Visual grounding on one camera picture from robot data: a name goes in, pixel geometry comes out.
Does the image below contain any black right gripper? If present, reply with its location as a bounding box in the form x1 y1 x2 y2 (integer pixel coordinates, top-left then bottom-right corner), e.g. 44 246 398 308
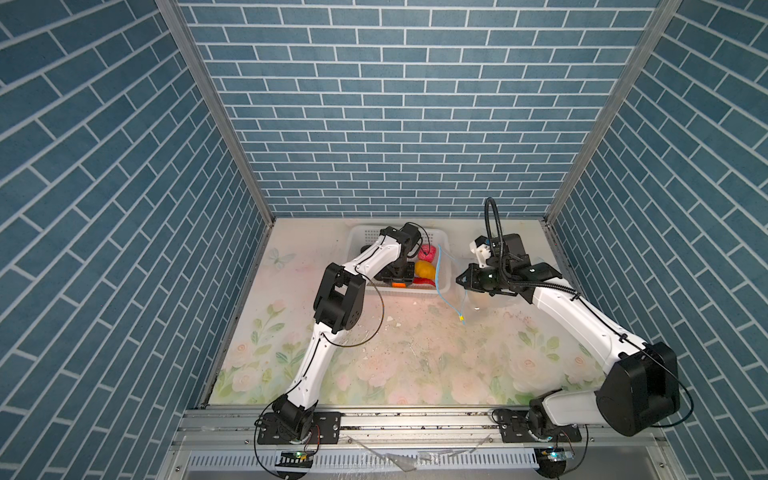
454 261 510 293

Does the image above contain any clear zip top bag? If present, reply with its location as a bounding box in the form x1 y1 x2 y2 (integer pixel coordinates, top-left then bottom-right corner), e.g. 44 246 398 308
434 242 559 325

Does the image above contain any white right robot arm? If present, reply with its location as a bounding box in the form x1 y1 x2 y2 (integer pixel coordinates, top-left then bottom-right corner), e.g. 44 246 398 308
456 234 686 439

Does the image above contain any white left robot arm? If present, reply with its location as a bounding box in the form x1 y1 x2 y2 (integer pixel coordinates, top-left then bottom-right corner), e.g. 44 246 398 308
269 222 429 442

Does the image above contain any yellow lemon food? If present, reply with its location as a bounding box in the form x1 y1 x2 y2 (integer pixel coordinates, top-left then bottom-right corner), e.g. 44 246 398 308
414 260 436 281

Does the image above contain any pink cracked ball food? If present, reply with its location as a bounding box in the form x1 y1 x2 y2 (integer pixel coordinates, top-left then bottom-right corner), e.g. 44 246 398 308
417 244 437 263

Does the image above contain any red chili pepper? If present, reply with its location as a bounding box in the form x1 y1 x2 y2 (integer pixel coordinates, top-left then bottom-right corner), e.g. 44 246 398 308
412 277 436 287

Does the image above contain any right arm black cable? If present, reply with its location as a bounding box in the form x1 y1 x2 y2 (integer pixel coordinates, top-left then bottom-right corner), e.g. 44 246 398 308
483 196 696 430

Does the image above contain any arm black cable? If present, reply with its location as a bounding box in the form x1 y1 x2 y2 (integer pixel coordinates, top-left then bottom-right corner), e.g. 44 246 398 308
251 263 388 480
483 196 696 430

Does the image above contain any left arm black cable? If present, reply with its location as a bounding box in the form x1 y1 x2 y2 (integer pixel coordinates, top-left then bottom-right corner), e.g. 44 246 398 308
251 263 388 480

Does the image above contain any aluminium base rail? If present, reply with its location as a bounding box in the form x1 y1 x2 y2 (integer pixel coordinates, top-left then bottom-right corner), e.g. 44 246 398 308
158 406 685 479

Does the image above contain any aluminium corner post right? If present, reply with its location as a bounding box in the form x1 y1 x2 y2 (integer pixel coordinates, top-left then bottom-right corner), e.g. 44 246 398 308
543 0 682 226

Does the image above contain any aluminium corner post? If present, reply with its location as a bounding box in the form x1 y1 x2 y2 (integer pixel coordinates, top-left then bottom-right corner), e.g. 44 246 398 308
543 0 682 226
156 0 275 228

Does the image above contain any aluminium corner post left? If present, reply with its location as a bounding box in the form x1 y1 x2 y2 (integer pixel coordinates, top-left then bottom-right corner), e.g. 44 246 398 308
156 0 275 228

